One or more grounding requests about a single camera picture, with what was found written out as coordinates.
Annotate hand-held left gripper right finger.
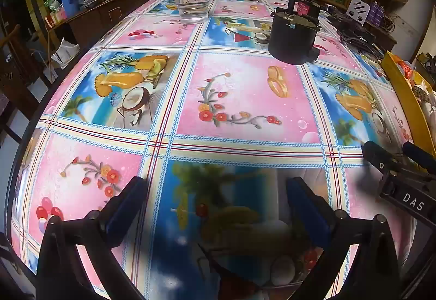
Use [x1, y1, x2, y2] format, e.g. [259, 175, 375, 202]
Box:
[285, 177, 401, 300]

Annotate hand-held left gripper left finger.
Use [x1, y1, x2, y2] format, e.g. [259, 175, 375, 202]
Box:
[36, 175, 150, 300]

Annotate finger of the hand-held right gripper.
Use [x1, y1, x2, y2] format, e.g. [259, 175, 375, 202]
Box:
[362, 141, 403, 173]
[402, 141, 436, 174]

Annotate gold box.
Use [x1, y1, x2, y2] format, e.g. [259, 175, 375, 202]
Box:
[381, 51, 436, 151]

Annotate black electronic devices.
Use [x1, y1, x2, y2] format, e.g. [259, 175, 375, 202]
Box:
[327, 5, 375, 43]

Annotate white perforated stand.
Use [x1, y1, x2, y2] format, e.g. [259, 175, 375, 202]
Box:
[347, 0, 370, 23]

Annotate small black box pink label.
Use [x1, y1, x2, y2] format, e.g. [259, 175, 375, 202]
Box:
[295, 0, 321, 19]

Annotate white papers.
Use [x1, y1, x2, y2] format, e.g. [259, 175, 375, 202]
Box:
[51, 38, 80, 69]

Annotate wooden chair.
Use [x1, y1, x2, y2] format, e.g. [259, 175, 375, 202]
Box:
[0, 24, 52, 144]

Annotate clear plastic container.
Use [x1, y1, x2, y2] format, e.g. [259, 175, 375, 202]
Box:
[169, 0, 214, 24]

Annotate blue bag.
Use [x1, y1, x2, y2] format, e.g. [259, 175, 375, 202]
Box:
[60, 0, 77, 16]

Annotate black pot with handle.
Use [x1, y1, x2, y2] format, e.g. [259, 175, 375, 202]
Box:
[267, 0, 322, 65]

